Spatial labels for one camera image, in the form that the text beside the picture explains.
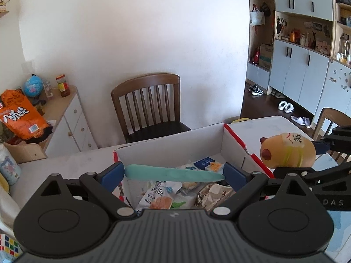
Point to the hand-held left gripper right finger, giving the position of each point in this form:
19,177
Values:
235,176

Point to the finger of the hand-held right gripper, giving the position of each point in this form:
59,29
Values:
326,175
323,146

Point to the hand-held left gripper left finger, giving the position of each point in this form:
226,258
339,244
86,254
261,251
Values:
112,176

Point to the blue white cracker packet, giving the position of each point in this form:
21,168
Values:
208,164

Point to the yellow plush bread toy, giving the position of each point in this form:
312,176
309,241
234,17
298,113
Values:
285,153

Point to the clear cake snack packet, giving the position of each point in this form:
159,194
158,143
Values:
189,185

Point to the white chicken sausage pouch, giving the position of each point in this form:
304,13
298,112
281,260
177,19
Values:
159,197

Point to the mint green pouch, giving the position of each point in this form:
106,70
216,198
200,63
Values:
170,172

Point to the red white cardboard box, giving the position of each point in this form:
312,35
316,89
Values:
170,145

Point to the white marble desktop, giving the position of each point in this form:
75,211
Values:
68,164

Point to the brown silver snack packet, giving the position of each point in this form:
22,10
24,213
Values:
214,194

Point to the grey white slipper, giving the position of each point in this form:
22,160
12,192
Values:
307,122
296,120

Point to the brown wooden chair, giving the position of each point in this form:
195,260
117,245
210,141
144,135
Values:
329,115
145,80

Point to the white packet green print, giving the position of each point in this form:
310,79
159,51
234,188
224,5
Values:
181,202

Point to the white drawer sideboard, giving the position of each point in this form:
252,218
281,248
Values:
74,120

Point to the grey storage cabinet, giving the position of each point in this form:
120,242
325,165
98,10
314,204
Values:
296,71

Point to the dark cloth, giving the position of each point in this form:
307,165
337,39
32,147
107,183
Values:
41,135

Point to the black white sneaker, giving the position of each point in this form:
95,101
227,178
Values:
253,88
259,91

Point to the light wooden rack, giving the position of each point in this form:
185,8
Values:
27,153

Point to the red lid sauce jar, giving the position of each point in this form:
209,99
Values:
63,86

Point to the blue print round canister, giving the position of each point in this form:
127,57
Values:
9,167

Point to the brown cardboard carton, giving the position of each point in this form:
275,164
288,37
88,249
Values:
266,56

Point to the orange snack bag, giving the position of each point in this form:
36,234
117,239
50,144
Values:
22,115

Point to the red bag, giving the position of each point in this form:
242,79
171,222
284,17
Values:
256,56

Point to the orange bottle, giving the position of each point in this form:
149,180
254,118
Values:
293,36

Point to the blue globe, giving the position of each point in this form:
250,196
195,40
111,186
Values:
33,86

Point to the colourful puzzle cube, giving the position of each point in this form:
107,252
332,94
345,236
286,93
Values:
9,246

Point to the pale tote bag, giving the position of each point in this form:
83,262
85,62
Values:
257,16

